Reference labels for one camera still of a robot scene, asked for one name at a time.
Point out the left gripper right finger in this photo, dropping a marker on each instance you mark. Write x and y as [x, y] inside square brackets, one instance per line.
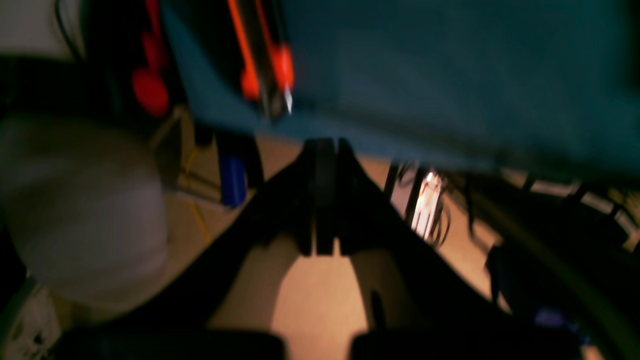
[417, 307]

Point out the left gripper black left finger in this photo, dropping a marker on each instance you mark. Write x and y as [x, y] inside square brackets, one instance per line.
[171, 326]

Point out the blue black clamp top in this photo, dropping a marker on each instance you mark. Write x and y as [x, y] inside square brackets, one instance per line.
[240, 167]

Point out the small orange black tool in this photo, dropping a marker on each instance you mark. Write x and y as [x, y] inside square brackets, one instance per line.
[148, 84]

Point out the teal table cloth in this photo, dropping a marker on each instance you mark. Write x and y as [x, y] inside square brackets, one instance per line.
[548, 86]

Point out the orange black utility knife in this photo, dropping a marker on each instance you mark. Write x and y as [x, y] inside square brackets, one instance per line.
[268, 75]

